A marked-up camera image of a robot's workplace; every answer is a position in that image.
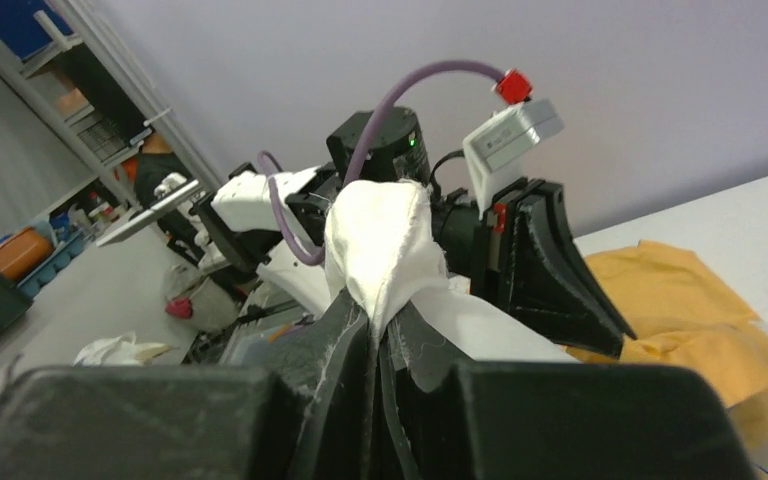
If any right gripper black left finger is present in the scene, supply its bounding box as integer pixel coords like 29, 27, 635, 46
0, 292, 372, 479

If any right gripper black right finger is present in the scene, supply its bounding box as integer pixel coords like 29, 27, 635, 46
378, 306, 755, 479

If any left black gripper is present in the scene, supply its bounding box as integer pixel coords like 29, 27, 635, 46
470, 179, 636, 358

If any yellow and blue pillowcase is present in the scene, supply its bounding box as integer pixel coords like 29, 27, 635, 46
585, 240, 768, 448

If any white pillow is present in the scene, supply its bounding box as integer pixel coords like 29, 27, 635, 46
324, 180, 573, 362

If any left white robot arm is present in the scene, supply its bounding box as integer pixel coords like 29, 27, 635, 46
195, 100, 633, 358

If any crumpled white cloth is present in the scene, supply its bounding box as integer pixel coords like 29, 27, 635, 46
73, 332, 173, 366

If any orange storage container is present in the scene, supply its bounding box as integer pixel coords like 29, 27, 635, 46
0, 227, 54, 282

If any background metal shelf rack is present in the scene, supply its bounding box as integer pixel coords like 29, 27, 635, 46
0, 0, 226, 299

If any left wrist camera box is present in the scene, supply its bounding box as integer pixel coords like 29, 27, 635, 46
462, 98, 564, 216

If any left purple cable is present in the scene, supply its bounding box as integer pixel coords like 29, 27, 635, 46
256, 59, 534, 268

